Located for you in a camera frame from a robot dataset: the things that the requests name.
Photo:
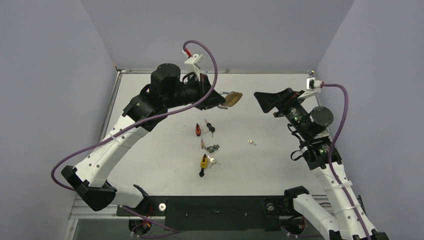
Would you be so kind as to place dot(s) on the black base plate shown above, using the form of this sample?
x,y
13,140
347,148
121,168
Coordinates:
x,y
219,213

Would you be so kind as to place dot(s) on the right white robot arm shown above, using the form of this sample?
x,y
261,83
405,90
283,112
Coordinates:
x,y
348,221

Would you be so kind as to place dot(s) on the large brass padlock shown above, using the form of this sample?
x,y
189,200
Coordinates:
x,y
231,98

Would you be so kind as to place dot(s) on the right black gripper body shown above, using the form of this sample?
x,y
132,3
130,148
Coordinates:
x,y
282,102

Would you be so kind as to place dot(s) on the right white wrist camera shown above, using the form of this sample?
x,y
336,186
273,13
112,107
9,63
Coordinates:
x,y
313,88

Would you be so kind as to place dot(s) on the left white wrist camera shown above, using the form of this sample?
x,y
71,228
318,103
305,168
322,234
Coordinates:
x,y
194,63

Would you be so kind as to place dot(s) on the yellow padlock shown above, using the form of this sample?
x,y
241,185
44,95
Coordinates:
x,y
206,162

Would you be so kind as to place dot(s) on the small padlock keys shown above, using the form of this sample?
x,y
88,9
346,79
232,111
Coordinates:
x,y
212,148

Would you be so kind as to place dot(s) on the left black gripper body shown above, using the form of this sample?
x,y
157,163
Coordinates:
x,y
197,90

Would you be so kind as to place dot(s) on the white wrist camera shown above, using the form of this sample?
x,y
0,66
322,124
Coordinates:
x,y
194,63
313,88

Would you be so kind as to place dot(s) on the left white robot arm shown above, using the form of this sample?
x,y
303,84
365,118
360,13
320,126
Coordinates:
x,y
166,90

